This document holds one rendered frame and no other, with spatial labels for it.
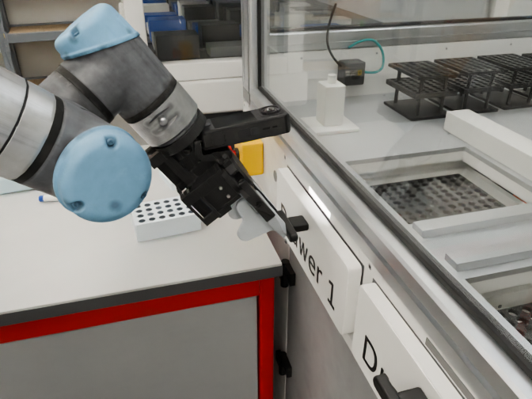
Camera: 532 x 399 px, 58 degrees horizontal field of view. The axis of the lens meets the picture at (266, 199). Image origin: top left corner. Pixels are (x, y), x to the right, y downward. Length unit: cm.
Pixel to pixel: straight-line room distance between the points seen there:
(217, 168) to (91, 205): 23
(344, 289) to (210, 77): 94
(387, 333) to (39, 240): 70
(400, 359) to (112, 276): 52
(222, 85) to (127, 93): 91
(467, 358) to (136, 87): 41
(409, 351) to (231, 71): 108
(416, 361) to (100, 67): 42
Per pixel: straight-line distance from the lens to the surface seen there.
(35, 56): 482
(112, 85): 52
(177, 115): 55
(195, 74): 140
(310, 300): 85
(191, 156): 59
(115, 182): 39
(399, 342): 50
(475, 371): 44
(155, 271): 86
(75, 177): 37
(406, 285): 51
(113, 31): 53
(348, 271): 58
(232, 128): 58
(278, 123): 59
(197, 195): 59
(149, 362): 97
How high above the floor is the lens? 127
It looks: 29 degrees down
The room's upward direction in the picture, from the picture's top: straight up
